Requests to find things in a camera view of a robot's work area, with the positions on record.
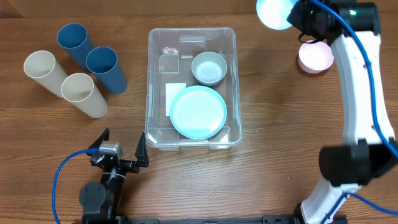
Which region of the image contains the left blue cable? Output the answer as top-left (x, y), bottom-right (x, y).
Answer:
top-left (52, 147), bottom-right (101, 224)

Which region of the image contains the blue cable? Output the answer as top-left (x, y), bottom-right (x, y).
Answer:
top-left (309, 0), bottom-right (398, 224)
top-left (52, 147), bottom-right (101, 224)

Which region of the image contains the pink bowl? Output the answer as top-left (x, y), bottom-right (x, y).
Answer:
top-left (298, 41), bottom-right (334, 74)

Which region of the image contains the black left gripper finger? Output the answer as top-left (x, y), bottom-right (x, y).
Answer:
top-left (88, 128), bottom-right (110, 149)
top-left (134, 133), bottom-right (149, 167)

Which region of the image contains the clear plastic storage bin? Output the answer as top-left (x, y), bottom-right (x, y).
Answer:
top-left (145, 27), bottom-right (243, 151)

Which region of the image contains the dark blue cup rear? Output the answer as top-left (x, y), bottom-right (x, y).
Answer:
top-left (57, 23), bottom-right (94, 72)

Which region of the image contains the beige cup front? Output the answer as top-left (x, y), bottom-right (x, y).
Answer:
top-left (61, 73), bottom-right (108, 119)

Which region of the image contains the right blue cable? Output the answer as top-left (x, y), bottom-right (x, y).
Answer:
top-left (309, 0), bottom-right (398, 224)

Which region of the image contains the dark blue cup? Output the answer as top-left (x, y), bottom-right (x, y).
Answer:
top-left (86, 46), bottom-right (127, 95)
top-left (57, 23), bottom-right (94, 72)

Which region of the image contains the grey bowl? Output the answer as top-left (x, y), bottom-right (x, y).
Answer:
top-left (191, 52), bottom-right (228, 86)

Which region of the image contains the beige cup left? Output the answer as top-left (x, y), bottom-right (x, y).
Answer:
top-left (24, 50), bottom-right (68, 98)

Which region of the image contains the dark blue cup front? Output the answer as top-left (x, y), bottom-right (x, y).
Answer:
top-left (86, 46), bottom-right (127, 95)

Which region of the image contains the light blue plate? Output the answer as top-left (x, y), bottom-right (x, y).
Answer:
top-left (170, 85), bottom-right (227, 139)

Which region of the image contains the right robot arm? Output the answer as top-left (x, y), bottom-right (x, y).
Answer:
top-left (287, 0), bottom-right (397, 223)

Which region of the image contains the beige cup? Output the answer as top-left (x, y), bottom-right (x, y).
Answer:
top-left (61, 73), bottom-right (108, 119)
top-left (24, 50), bottom-right (68, 98)

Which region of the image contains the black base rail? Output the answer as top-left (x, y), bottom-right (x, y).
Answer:
top-left (126, 215), bottom-right (300, 224)

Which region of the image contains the light blue bowl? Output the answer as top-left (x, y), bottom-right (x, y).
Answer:
top-left (256, 0), bottom-right (297, 30)

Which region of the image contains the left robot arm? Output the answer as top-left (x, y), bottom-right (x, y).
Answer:
top-left (79, 128), bottom-right (149, 223)

